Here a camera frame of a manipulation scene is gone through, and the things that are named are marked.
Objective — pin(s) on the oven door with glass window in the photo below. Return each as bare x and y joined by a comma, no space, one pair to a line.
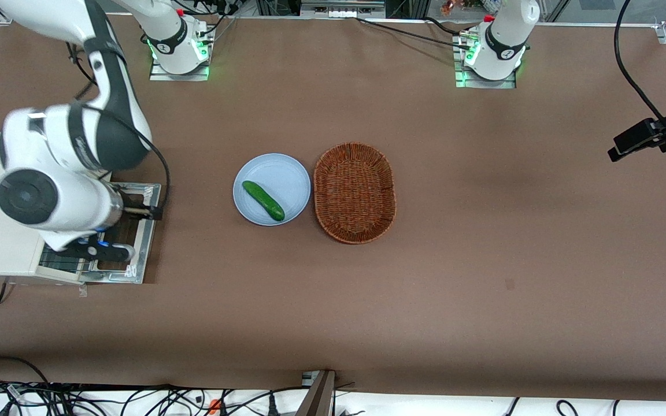
142,254

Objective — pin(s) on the brown woven wicker basket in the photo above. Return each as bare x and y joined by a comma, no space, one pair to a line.
355,193

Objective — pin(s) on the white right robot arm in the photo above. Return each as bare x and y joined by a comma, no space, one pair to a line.
73,202

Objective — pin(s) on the grey camera stand post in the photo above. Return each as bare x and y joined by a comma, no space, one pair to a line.
318,396

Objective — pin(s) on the clear tape piece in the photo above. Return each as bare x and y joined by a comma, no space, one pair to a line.
82,290

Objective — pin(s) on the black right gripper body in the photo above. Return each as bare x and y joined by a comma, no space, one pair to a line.
135,208

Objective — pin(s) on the green cucumber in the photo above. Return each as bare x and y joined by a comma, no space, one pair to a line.
263,201

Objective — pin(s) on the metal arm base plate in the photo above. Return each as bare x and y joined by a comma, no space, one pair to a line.
159,76
486,84

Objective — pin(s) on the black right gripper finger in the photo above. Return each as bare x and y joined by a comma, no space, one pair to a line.
155,212

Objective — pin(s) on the light blue round plate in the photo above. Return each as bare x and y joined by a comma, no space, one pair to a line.
284,179

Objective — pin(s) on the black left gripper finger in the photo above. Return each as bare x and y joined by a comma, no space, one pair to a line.
628,152
636,134

